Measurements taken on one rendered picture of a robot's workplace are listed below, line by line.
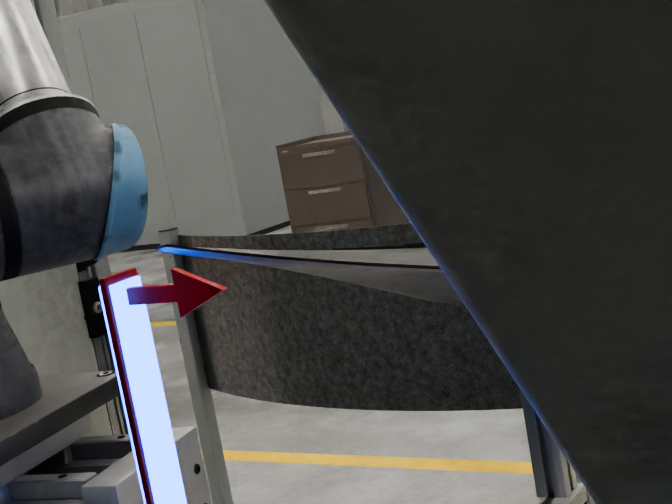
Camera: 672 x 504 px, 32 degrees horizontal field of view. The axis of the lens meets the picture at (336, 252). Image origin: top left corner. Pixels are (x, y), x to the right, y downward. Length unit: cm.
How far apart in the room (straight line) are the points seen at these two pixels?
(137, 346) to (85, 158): 48
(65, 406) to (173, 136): 955
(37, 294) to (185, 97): 790
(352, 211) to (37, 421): 637
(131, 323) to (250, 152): 981
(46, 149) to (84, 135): 4
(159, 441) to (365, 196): 666
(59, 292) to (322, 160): 487
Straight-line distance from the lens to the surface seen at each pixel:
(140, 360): 58
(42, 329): 256
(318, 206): 742
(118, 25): 1082
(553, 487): 110
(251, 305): 271
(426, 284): 58
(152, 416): 59
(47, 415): 100
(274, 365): 271
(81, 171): 104
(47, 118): 107
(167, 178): 1067
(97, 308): 265
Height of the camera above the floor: 127
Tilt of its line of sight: 8 degrees down
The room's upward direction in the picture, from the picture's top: 10 degrees counter-clockwise
